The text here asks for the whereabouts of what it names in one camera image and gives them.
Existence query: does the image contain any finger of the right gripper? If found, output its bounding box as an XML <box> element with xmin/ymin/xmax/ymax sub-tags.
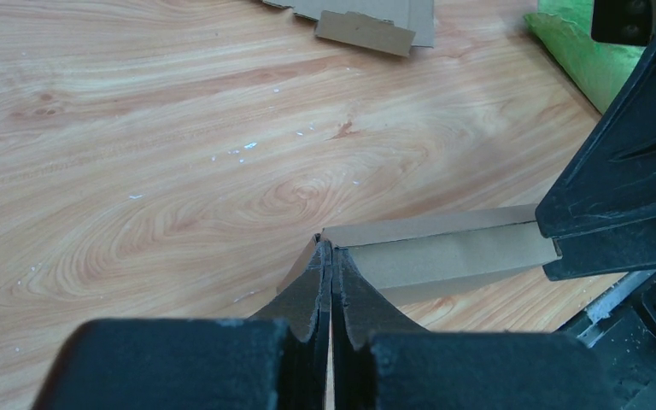
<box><xmin>536</xmin><ymin>1</ymin><xmax>656</xmax><ymax>238</ymax></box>
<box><xmin>543</xmin><ymin>219</ymin><xmax>656</xmax><ymax>281</ymax></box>

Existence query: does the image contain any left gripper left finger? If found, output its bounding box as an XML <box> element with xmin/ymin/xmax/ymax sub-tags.
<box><xmin>33</xmin><ymin>240</ymin><xmax>331</xmax><ymax>409</ymax></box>

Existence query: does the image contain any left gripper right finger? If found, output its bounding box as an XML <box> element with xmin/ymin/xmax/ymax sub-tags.
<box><xmin>332</xmin><ymin>249</ymin><xmax>617</xmax><ymax>409</ymax></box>

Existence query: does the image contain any cardboard box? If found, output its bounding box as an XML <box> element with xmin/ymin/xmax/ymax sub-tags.
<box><xmin>266</xmin><ymin>0</ymin><xmax>435</xmax><ymax>57</ymax></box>
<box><xmin>277</xmin><ymin>204</ymin><xmax>561</xmax><ymax>306</ymax></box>

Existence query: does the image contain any green napa cabbage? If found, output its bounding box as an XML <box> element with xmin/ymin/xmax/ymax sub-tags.
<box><xmin>524</xmin><ymin>0</ymin><xmax>645</xmax><ymax>114</ymax></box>

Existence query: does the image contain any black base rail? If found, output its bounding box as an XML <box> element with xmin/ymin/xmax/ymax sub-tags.
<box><xmin>559</xmin><ymin>271</ymin><xmax>656</xmax><ymax>409</ymax></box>

